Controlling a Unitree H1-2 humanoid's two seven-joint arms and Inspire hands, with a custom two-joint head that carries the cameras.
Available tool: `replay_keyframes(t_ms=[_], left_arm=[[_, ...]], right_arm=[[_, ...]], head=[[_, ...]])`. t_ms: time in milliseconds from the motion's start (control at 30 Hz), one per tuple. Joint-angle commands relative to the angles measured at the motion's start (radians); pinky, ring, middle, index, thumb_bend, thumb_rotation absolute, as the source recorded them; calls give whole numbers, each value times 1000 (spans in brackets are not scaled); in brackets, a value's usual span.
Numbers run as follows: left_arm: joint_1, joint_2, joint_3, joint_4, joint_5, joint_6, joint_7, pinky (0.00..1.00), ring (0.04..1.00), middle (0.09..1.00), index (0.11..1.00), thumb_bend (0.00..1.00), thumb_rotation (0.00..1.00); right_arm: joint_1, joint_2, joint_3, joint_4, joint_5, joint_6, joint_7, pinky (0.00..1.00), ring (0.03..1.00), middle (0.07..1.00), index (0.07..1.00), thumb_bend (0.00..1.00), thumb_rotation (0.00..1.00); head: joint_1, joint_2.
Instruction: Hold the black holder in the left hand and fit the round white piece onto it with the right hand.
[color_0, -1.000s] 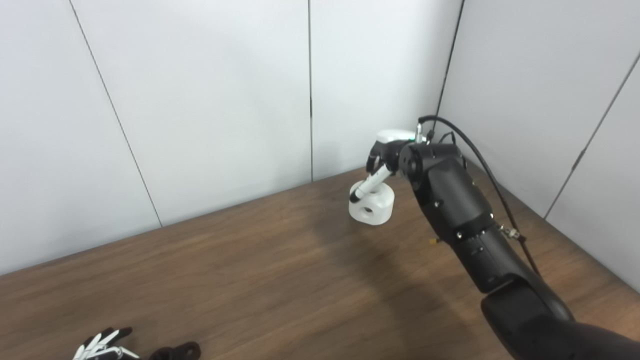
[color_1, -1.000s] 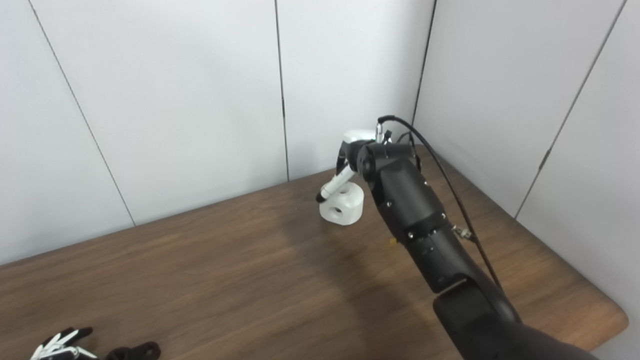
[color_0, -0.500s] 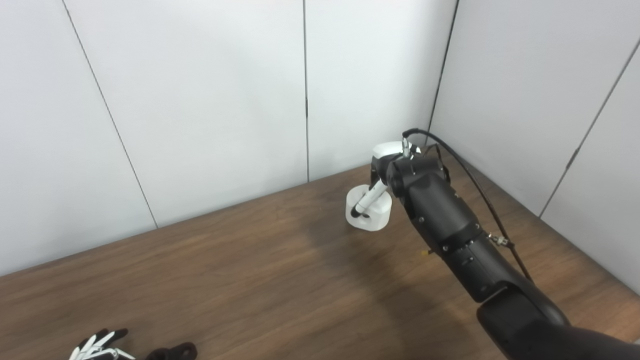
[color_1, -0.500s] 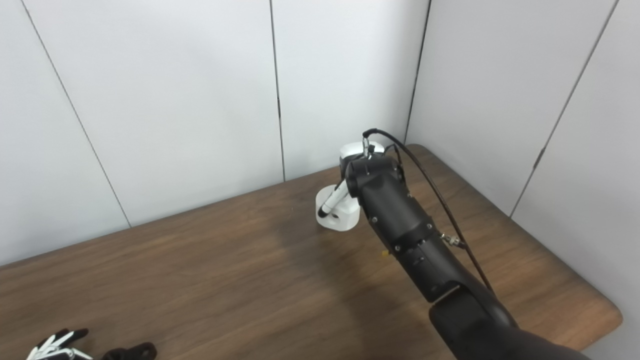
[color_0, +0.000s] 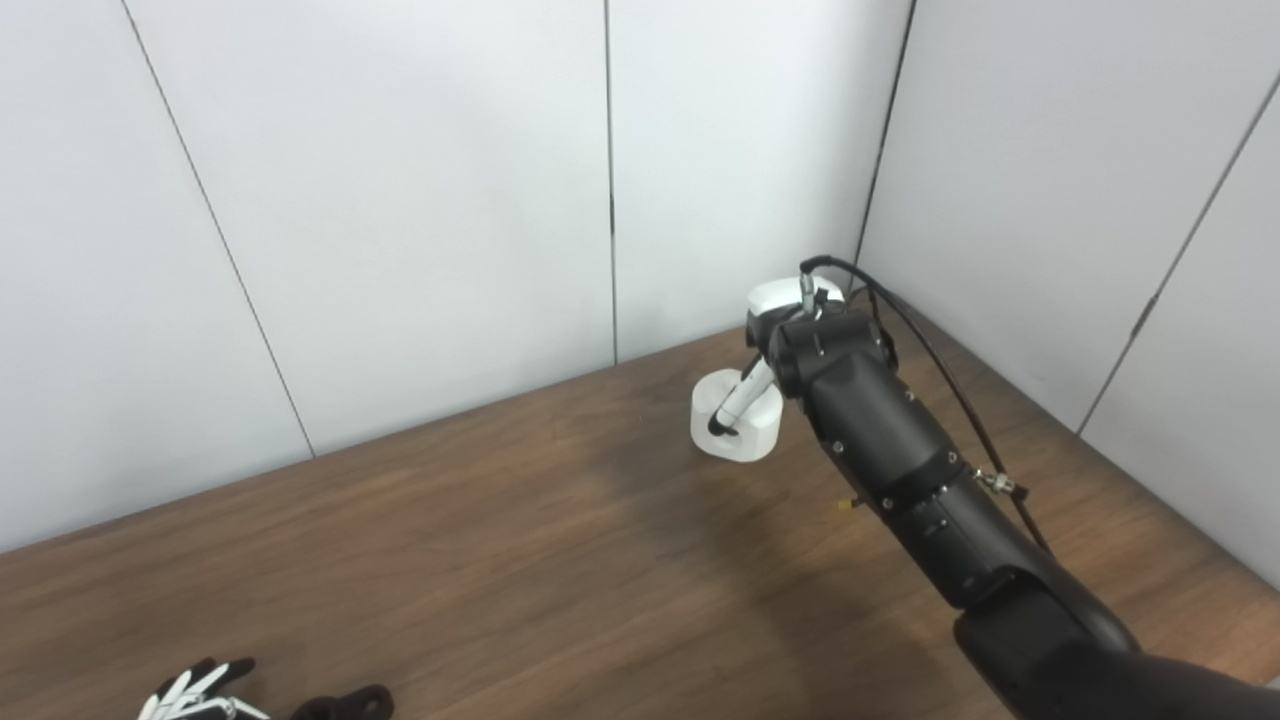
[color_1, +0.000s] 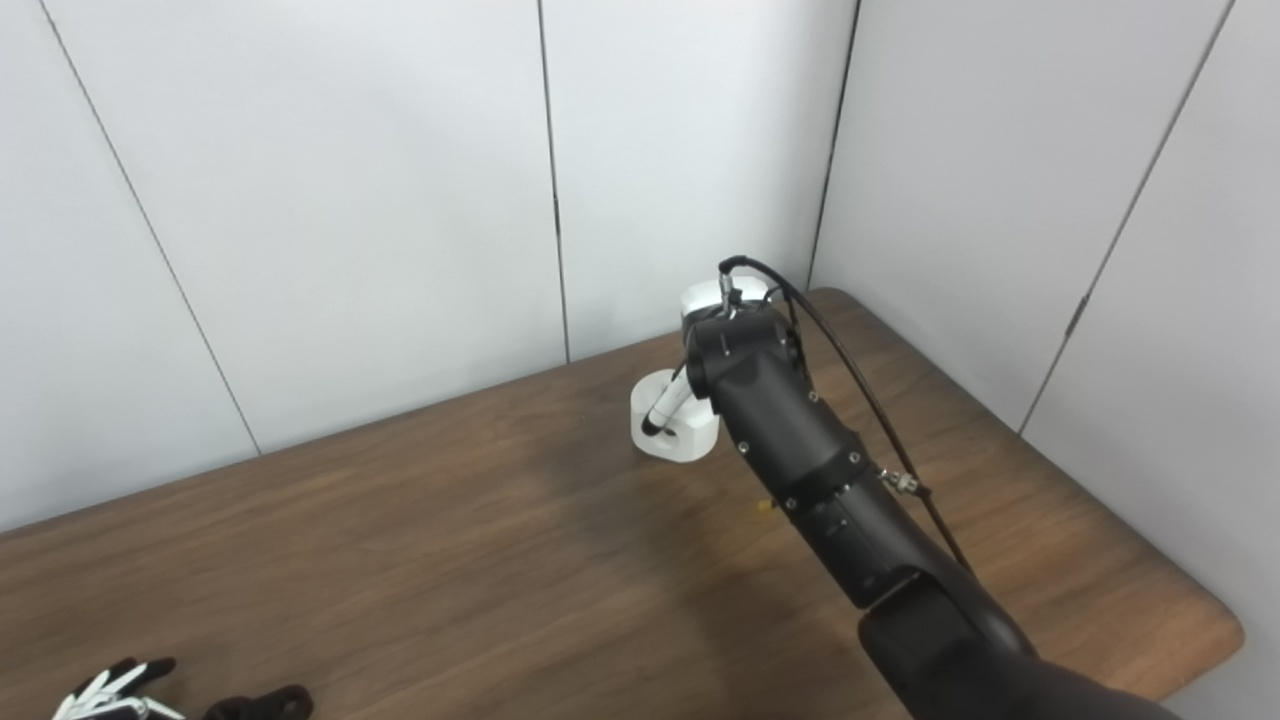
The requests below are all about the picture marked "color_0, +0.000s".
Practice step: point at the round white piece with holes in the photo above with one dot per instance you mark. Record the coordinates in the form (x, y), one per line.
(755, 440)

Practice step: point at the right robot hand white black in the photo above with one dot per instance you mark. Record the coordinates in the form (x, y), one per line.
(775, 297)

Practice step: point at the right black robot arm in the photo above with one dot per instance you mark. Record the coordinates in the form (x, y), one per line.
(900, 450)

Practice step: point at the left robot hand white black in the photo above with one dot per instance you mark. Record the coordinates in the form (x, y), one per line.
(200, 700)

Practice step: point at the black flanged holder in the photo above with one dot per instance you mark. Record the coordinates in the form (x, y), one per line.
(350, 705)

